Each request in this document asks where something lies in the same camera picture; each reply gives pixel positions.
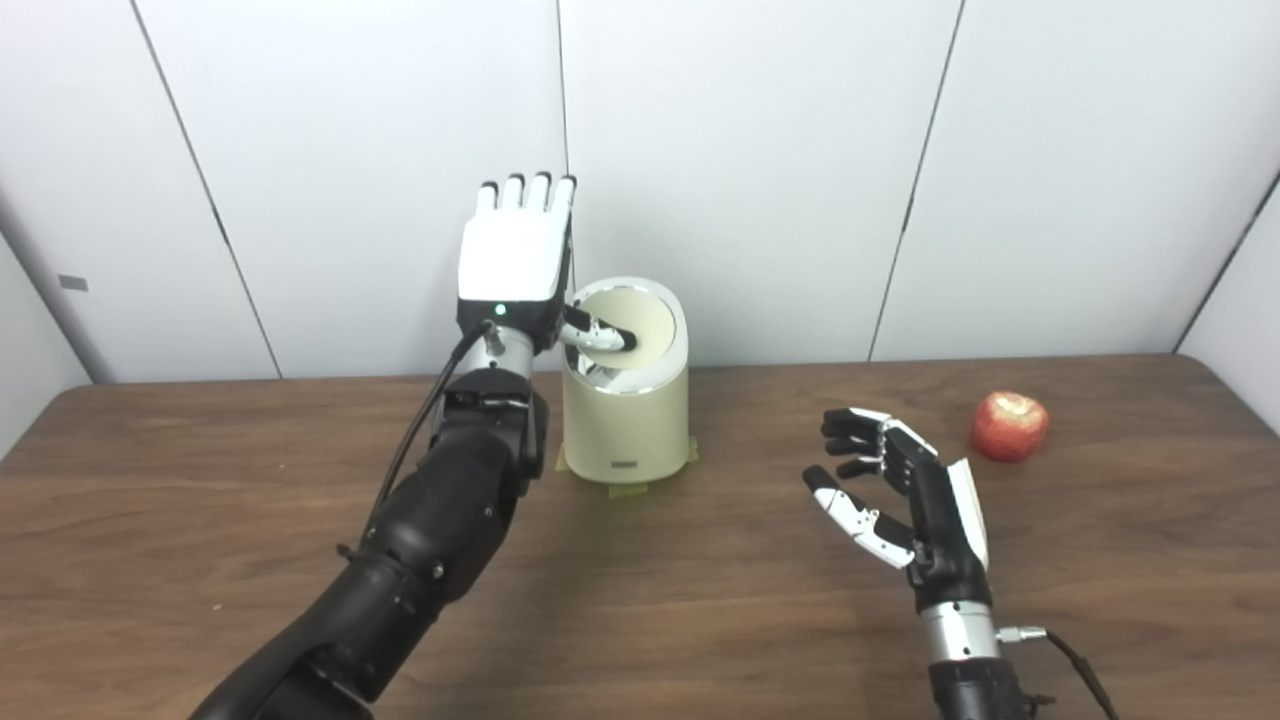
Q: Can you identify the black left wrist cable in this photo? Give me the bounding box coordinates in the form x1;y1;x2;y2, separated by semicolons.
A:
365;320;496;541

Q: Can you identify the cream-colored bin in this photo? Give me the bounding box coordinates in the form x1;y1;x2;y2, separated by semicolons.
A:
560;276;691;485

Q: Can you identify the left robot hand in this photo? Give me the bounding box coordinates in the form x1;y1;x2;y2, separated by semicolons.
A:
456;172;639;353

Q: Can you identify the red apple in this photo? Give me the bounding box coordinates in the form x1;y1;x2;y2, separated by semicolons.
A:
970;391;1051;463

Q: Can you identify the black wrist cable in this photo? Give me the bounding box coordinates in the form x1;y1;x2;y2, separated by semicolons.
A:
997;625;1119;720
365;320;496;541

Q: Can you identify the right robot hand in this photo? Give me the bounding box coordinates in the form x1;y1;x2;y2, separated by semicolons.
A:
802;406;993;613

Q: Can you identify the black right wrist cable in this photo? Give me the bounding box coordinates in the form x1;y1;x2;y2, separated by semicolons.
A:
997;625;1119;720

